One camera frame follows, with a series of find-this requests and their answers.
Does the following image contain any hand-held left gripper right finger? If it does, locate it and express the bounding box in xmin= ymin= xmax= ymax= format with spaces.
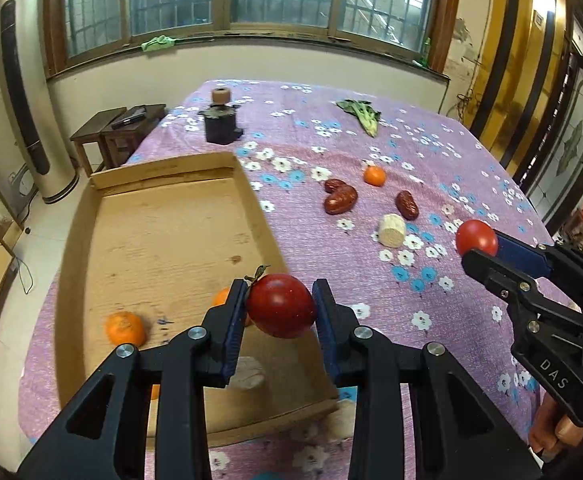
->
xmin=311 ymin=278 xmax=545 ymax=480

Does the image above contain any purple floral tablecloth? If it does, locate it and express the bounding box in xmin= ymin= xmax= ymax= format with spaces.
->
xmin=19 ymin=78 xmax=583 ymax=480

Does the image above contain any black device with wooden knob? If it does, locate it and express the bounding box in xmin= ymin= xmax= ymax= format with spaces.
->
xmin=199 ymin=87 xmax=245 ymax=145

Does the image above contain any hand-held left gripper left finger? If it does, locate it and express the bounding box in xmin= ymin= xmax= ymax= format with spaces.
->
xmin=16 ymin=278 xmax=250 ymax=480

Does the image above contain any green vegetable leaf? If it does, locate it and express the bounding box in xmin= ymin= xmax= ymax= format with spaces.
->
xmin=335 ymin=99 xmax=383 ymax=137

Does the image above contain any red tomato with stem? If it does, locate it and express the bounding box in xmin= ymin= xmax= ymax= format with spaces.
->
xmin=243 ymin=265 xmax=317 ymax=339

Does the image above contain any dark wooden stool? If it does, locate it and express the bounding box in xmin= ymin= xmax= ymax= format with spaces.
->
xmin=102 ymin=104 xmax=167 ymax=168
xmin=70 ymin=107 xmax=128 ymax=176

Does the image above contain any flat black box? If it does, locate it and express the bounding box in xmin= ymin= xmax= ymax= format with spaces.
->
xmin=112 ymin=106 xmax=147 ymax=128

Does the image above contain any pale yam chunk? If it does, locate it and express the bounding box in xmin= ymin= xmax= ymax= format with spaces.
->
xmin=234 ymin=356 xmax=266 ymax=392
xmin=375 ymin=213 xmax=408 ymax=248

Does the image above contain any glass panel door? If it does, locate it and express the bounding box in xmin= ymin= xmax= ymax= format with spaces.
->
xmin=514 ymin=10 xmax=583 ymax=236

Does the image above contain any person's right hand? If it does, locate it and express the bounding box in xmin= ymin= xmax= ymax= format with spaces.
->
xmin=527 ymin=395 xmax=583 ymax=461

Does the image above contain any green cloth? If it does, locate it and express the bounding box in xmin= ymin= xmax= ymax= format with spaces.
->
xmin=140 ymin=35 xmax=177 ymax=52

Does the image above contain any cardboard tray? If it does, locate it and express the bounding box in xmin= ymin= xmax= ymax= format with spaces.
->
xmin=54 ymin=151 xmax=342 ymax=448

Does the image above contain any standing air conditioner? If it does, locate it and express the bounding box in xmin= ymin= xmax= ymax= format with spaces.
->
xmin=0 ymin=0 xmax=80 ymax=206

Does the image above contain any large orange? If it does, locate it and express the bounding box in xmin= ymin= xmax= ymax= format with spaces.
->
xmin=104 ymin=311 xmax=147 ymax=347

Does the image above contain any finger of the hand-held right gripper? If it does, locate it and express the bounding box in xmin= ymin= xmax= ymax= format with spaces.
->
xmin=491 ymin=229 xmax=557 ymax=279
xmin=461 ymin=248 xmax=543 ymax=319

